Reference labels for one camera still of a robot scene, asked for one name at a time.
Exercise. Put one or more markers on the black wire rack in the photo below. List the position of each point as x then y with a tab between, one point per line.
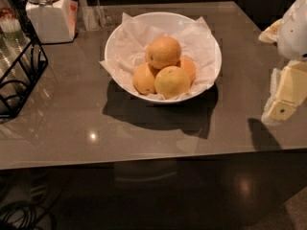
38	59

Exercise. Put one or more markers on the white ceramic bowl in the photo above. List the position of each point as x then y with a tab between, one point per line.
166	23

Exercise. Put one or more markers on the clear glass vase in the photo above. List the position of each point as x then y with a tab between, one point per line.
95	17

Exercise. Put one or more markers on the stack of clear cups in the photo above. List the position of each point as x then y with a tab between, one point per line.
13	63

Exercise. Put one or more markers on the white ceramic lidded jar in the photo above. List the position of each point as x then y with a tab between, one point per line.
54	20

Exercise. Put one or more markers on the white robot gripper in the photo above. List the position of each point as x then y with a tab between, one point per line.
294	33

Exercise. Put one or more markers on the front yellowish orange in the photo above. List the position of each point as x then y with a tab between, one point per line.
171	81

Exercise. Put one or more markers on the white paper liner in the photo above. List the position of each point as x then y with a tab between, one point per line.
198	48

